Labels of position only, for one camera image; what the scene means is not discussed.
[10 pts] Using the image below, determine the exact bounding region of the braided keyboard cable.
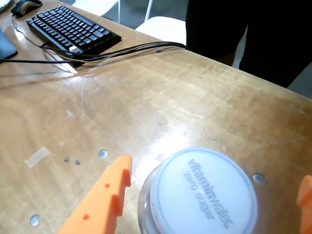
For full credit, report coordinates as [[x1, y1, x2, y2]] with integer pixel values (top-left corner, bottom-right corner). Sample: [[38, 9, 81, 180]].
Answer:
[[39, 41, 188, 61]]

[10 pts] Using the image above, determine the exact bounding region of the vitaminwater bottle purple label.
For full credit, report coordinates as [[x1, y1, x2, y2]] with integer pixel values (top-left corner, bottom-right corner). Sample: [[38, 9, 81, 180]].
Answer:
[[136, 147, 269, 234]]

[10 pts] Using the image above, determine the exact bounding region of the white folding chair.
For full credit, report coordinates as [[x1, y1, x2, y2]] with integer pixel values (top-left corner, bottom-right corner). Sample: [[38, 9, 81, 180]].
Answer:
[[135, 0, 188, 46], [71, 0, 122, 24]]

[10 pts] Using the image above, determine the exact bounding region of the thick black monitor cable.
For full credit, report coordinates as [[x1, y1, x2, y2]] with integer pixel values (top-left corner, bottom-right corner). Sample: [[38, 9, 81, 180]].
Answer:
[[0, 41, 193, 64]]

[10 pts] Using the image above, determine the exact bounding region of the black orange computer mouse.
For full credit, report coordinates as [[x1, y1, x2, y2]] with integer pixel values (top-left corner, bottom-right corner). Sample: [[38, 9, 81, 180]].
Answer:
[[11, 0, 43, 18]]

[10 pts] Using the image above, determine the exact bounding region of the white paper plate stack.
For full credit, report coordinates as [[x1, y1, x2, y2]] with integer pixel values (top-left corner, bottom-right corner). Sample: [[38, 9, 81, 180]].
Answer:
[[0, 0, 15, 12]]

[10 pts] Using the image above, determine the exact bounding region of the thin brown mouse cable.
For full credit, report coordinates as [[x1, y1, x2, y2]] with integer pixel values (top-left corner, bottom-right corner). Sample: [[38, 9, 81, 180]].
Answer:
[[11, 15, 103, 64]]

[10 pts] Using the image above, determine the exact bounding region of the clear tape strip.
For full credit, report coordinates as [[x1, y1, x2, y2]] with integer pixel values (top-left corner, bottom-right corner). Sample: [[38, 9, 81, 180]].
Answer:
[[24, 146, 50, 169]]

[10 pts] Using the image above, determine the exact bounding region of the dark grey computer monitor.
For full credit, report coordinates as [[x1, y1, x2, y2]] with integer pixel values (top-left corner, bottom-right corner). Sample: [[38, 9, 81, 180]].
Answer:
[[0, 28, 19, 60]]

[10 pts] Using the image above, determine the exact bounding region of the black computer keyboard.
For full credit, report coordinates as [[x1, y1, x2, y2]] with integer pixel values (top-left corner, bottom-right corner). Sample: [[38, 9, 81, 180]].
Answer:
[[26, 6, 122, 56]]

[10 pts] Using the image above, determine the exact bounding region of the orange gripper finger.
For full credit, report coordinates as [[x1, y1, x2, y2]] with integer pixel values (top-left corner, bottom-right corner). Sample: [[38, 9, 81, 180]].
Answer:
[[296, 174, 312, 234], [57, 155, 133, 234]]

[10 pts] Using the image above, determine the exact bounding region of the person in black clothes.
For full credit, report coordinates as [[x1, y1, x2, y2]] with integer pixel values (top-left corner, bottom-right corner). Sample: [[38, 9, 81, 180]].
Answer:
[[185, 0, 312, 89]]

